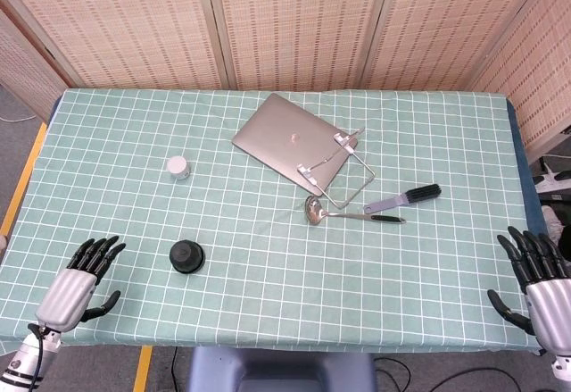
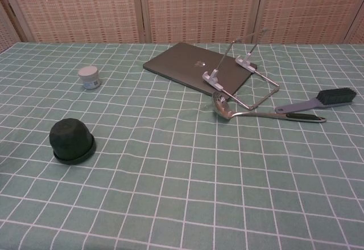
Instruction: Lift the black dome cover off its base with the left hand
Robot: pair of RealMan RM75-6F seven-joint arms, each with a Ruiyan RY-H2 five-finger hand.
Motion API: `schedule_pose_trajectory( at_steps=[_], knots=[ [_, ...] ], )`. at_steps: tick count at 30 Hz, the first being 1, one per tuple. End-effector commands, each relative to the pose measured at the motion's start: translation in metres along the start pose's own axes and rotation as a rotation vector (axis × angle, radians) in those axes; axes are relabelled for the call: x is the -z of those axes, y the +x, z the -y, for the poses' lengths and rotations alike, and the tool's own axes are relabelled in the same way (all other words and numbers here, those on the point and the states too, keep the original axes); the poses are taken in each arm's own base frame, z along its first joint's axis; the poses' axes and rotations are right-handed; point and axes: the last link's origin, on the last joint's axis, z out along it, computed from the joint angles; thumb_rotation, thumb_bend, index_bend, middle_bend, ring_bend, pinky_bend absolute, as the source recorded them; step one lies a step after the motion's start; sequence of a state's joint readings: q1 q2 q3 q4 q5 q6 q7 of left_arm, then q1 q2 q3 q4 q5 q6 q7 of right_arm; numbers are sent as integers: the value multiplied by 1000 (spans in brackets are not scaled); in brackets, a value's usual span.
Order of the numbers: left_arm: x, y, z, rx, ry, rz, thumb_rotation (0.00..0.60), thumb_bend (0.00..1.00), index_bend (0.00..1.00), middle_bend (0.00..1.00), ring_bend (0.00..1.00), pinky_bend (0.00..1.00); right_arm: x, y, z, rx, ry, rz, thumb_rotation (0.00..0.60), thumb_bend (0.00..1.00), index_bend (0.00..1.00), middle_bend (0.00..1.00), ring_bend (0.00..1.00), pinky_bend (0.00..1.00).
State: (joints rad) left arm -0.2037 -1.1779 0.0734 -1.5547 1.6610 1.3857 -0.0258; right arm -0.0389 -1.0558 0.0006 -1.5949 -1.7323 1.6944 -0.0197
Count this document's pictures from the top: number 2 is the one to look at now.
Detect grey closed laptop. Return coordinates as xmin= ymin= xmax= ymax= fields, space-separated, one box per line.
xmin=142 ymin=42 xmax=258 ymax=96

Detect green white checked tablecloth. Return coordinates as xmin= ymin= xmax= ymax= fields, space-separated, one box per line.
xmin=0 ymin=42 xmax=364 ymax=250

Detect woven bamboo screen panel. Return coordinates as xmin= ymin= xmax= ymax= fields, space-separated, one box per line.
xmin=347 ymin=2 xmax=364 ymax=44
xmin=0 ymin=0 xmax=144 ymax=44
xmin=258 ymin=0 xmax=364 ymax=45
xmin=0 ymin=0 xmax=20 ymax=52
xmin=140 ymin=0 xmax=264 ymax=45

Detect grey brush black bristles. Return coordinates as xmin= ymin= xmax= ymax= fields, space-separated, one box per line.
xmin=274 ymin=87 xmax=358 ymax=114

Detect steel ladle black handle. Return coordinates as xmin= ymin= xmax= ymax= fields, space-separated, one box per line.
xmin=212 ymin=91 xmax=328 ymax=124

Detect silver wire book stand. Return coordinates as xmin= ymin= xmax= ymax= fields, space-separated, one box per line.
xmin=201 ymin=27 xmax=280 ymax=111

